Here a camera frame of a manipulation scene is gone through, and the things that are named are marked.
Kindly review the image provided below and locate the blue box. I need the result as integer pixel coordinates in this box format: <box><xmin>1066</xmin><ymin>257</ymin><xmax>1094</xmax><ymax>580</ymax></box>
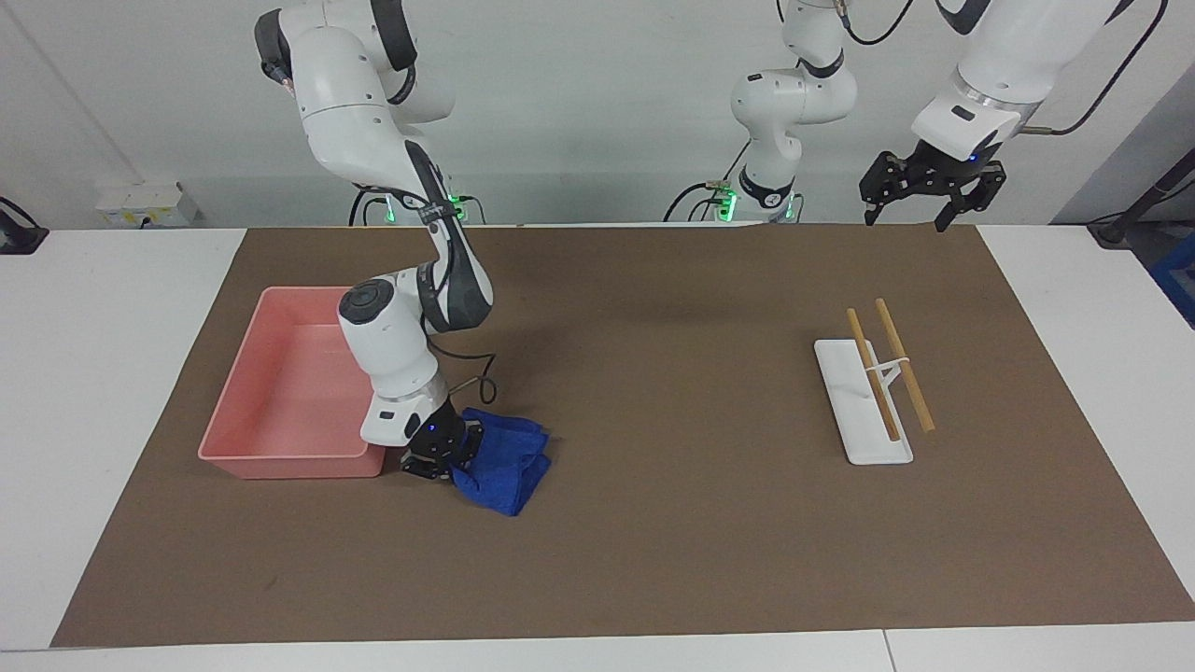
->
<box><xmin>1150</xmin><ymin>233</ymin><xmax>1195</xmax><ymax>328</ymax></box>

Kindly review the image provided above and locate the wooden dowel rod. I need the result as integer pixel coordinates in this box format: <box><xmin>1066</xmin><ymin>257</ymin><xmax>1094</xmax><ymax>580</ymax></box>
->
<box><xmin>846</xmin><ymin>308</ymin><xmax>902</xmax><ymax>442</ymax></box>
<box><xmin>874</xmin><ymin>298</ymin><xmax>935</xmax><ymax>433</ymax></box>

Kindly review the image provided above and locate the black base cable bundle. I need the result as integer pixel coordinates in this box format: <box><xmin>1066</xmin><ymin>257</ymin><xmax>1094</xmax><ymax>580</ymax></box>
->
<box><xmin>348</xmin><ymin>180</ymin><xmax>486</xmax><ymax>226</ymax></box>
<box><xmin>663</xmin><ymin>138</ymin><xmax>804</xmax><ymax>224</ymax></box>

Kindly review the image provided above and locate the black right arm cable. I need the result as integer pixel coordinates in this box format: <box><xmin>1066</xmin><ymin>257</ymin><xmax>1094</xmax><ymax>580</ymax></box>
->
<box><xmin>425</xmin><ymin>349</ymin><xmax>499</xmax><ymax>403</ymax></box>

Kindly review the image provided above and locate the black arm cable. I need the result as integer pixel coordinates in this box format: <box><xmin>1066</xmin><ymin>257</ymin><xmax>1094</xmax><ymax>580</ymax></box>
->
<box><xmin>836</xmin><ymin>0</ymin><xmax>1171</xmax><ymax>138</ymax></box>
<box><xmin>425</xmin><ymin>349</ymin><xmax>499</xmax><ymax>403</ymax></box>

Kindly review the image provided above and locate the pink plastic bin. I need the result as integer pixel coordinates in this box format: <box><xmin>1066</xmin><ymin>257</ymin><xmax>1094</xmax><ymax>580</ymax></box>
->
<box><xmin>197</xmin><ymin>286</ymin><xmax>389</xmax><ymax>480</ymax></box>

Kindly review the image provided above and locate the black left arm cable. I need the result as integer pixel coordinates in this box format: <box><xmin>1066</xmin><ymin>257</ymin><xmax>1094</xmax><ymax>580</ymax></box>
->
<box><xmin>836</xmin><ymin>0</ymin><xmax>1171</xmax><ymax>138</ymax></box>

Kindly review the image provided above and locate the black slanted pole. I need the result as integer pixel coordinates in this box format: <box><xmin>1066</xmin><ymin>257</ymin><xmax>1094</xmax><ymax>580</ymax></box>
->
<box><xmin>1088</xmin><ymin>149</ymin><xmax>1195</xmax><ymax>249</ymax></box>

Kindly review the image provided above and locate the black desk object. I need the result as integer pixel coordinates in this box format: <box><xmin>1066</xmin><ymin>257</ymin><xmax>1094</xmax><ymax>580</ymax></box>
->
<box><xmin>0</xmin><ymin>196</ymin><xmax>49</xmax><ymax>256</ymax></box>

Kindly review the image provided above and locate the brown table mat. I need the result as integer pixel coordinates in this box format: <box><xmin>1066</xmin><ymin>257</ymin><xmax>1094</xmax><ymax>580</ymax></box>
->
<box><xmin>51</xmin><ymin>222</ymin><xmax>1195</xmax><ymax>648</ymax></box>

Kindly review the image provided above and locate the white power strip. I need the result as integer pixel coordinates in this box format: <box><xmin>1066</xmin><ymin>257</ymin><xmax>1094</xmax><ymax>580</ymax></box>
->
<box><xmin>95</xmin><ymin>182</ymin><xmax>200</xmax><ymax>229</ymax></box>

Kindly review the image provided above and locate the white rack tray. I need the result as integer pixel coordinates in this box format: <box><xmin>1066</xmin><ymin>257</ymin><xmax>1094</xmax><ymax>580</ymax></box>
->
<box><xmin>813</xmin><ymin>338</ymin><xmax>914</xmax><ymax>466</ymax></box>

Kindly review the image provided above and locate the blue microfiber towel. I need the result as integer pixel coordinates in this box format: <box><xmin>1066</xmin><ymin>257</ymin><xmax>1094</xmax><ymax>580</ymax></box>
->
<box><xmin>451</xmin><ymin>407</ymin><xmax>553</xmax><ymax>517</ymax></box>

